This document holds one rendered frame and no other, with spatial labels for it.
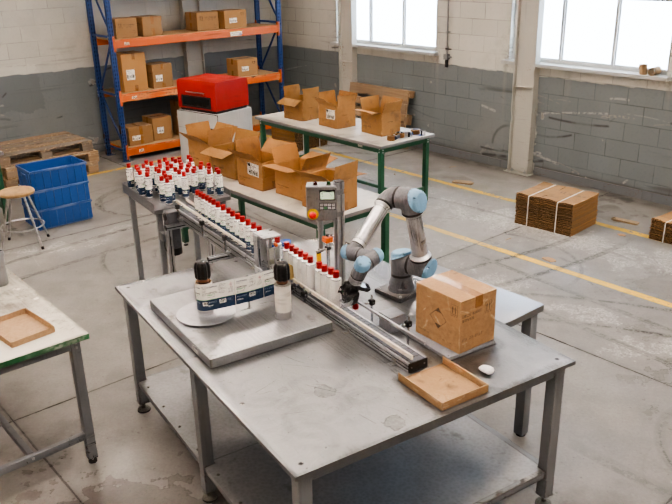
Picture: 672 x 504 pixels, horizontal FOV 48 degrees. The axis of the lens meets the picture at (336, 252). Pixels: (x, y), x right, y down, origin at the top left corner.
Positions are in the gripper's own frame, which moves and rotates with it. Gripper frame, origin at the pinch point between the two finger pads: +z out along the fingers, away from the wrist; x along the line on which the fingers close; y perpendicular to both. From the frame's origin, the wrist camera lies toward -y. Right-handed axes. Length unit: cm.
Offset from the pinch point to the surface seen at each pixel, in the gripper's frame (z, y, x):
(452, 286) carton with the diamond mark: -38, -30, 29
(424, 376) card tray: -23, 2, 61
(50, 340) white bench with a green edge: 49, 132, -59
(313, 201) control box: -23, -2, -53
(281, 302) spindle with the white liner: 3.1, 31.0, -14.4
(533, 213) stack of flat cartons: 174, -359, -141
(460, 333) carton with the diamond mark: -32, -22, 51
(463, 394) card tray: -39, 2, 81
